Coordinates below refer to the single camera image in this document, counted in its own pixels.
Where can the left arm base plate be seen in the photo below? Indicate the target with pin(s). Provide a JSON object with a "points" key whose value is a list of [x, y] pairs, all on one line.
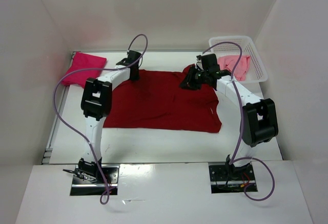
{"points": [[85, 185]]}

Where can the white plastic basket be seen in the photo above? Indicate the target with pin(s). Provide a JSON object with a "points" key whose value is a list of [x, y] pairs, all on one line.
{"points": [[257, 72]]}

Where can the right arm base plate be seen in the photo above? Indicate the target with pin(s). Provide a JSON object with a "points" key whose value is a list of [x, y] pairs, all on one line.
{"points": [[224, 178]]}

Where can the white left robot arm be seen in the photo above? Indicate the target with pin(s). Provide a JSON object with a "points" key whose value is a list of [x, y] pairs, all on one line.
{"points": [[96, 105]]}

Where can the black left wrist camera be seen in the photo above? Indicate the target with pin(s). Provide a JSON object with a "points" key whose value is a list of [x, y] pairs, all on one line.
{"points": [[133, 58]]}

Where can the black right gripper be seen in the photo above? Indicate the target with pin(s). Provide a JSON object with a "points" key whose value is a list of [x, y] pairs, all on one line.
{"points": [[191, 79]]}

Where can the light pink t-shirt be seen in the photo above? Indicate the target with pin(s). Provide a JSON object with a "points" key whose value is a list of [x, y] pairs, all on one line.
{"points": [[228, 62]]}

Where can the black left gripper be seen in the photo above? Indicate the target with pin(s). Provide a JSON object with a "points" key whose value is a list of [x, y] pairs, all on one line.
{"points": [[135, 73]]}

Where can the pink-red t-shirt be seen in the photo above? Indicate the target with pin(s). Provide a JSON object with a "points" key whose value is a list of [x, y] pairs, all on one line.
{"points": [[84, 61]]}

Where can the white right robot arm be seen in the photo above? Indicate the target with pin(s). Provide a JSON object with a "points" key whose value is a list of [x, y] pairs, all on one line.
{"points": [[258, 116]]}

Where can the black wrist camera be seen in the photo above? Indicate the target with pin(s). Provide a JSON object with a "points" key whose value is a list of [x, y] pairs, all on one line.
{"points": [[207, 63], [133, 58]]}

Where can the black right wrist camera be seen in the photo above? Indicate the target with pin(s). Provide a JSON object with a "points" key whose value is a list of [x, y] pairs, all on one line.
{"points": [[207, 63]]}

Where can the dark red t-shirt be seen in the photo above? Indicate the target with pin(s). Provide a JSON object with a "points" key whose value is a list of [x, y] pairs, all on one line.
{"points": [[156, 101]]}

